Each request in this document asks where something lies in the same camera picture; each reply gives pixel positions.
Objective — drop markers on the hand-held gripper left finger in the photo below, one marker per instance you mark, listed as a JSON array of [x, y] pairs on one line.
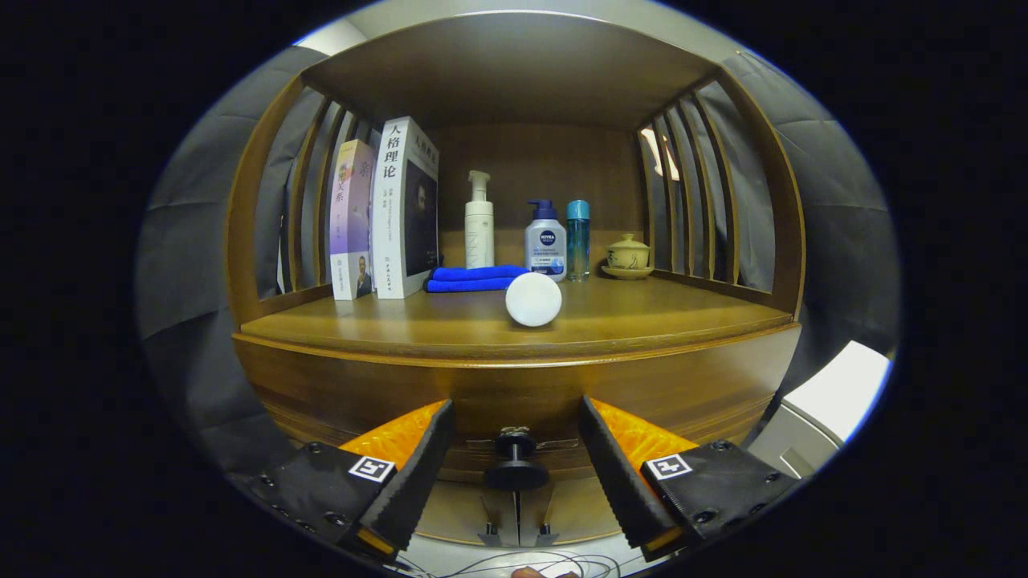
[[416, 478]]

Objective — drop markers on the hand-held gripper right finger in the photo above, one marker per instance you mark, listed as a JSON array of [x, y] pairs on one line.
[[617, 474]]

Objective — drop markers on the black drawer knob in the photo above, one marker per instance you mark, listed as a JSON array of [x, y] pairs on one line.
[[516, 466]]

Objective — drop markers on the wooden drawer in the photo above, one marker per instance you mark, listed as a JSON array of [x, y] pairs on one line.
[[514, 385]]

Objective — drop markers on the white green cleanser tube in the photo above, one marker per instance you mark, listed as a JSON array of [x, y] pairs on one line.
[[533, 299]]

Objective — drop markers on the wooden countertop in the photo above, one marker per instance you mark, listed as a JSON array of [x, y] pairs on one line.
[[642, 313]]

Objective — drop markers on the wooden cabinet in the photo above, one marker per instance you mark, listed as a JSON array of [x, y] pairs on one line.
[[514, 64]]

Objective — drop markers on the blue folded cloth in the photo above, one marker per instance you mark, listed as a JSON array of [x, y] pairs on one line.
[[474, 278]]

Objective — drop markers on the yellow lidded teacup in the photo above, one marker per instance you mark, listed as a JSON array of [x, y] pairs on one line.
[[628, 254]]

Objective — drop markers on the white storage unit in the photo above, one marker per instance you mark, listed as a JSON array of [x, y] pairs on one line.
[[835, 385]]

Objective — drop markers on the teal glass bottle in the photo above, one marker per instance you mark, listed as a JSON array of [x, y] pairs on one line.
[[577, 241]]

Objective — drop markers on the white bottle blue pump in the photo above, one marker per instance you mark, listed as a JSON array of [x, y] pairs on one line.
[[546, 241]]

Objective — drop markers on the purple book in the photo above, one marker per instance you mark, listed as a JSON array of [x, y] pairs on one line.
[[351, 217]]

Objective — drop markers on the white book with portrait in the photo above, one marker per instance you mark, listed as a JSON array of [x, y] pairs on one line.
[[405, 209]]

